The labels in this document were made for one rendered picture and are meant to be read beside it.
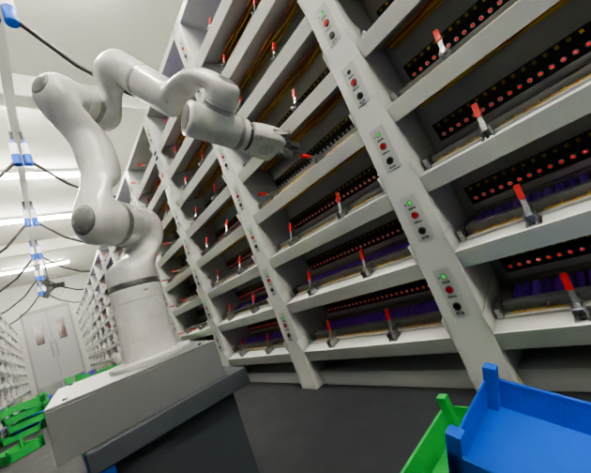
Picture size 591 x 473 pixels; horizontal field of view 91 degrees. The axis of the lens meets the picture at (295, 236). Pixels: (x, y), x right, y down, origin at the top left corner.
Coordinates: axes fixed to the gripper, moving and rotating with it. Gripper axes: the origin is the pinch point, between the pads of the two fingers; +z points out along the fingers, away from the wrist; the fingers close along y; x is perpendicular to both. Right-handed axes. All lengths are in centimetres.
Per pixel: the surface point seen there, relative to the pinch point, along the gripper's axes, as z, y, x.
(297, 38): 1.7, 11.7, 34.7
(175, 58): -11, -64, 99
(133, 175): -10, -183, 94
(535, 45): 31, 56, 0
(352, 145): 11.8, 13.6, -4.3
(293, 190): 11.5, -15.0, -3.9
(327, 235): 16.7, -8.0, -23.7
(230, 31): 1, -24, 80
